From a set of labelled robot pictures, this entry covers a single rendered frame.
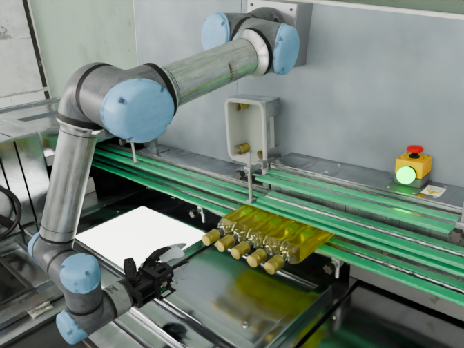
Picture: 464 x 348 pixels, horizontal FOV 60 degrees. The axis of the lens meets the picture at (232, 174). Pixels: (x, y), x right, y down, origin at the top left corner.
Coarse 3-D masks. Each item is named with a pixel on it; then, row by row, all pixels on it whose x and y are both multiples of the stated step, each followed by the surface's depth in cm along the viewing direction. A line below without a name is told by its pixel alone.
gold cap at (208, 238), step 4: (208, 232) 118; (212, 232) 118; (216, 232) 118; (204, 236) 117; (208, 236) 116; (212, 236) 117; (216, 236) 118; (204, 240) 117; (208, 240) 116; (212, 240) 117; (216, 240) 118; (208, 244) 117
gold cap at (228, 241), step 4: (224, 236) 116; (228, 236) 115; (232, 236) 115; (220, 240) 113; (224, 240) 113; (228, 240) 113; (232, 240) 114; (216, 244) 114; (220, 244) 113; (224, 244) 112; (228, 244) 113; (232, 244) 115; (220, 248) 113; (224, 248) 112; (228, 248) 114
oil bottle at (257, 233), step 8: (272, 216) 122; (280, 216) 122; (256, 224) 118; (264, 224) 117; (272, 224) 117; (280, 224) 118; (248, 232) 115; (256, 232) 114; (264, 232) 114; (256, 240) 113; (256, 248) 114
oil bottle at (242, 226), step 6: (258, 210) 126; (246, 216) 123; (252, 216) 123; (258, 216) 122; (264, 216) 122; (240, 222) 119; (246, 222) 119; (252, 222) 119; (258, 222) 120; (234, 228) 118; (240, 228) 117; (246, 228) 117; (240, 234) 117; (246, 234) 117; (240, 240) 117
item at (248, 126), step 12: (228, 108) 140; (252, 108) 141; (264, 108) 129; (228, 120) 141; (240, 120) 145; (252, 120) 143; (264, 120) 130; (228, 132) 143; (240, 132) 147; (252, 132) 144; (264, 132) 131; (228, 144) 145; (252, 144) 146; (264, 144) 133; (240, 156) 145; (252, 156) 143; (264, 156) 134
